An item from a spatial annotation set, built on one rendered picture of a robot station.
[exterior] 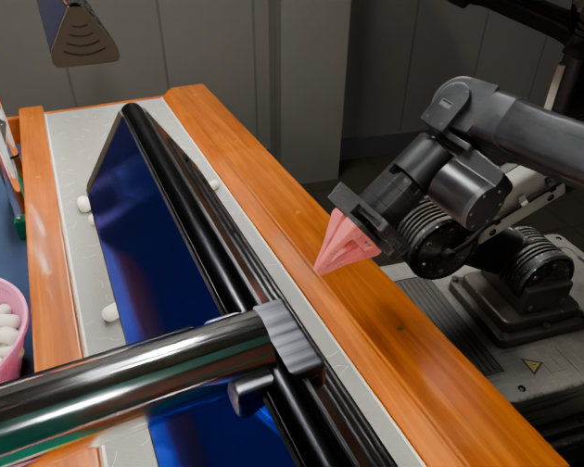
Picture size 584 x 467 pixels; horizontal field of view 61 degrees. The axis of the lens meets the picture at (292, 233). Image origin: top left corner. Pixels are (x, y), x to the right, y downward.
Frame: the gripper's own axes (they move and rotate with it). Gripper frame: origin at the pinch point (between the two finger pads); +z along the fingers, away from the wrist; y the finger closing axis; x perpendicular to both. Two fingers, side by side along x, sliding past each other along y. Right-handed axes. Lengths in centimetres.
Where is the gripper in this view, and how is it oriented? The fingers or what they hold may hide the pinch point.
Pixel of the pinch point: (322, 267)
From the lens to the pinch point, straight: 60.6
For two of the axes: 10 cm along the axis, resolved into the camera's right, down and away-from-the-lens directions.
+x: 5.8, 4.7, 6.7
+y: 4.3, 5.2, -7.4
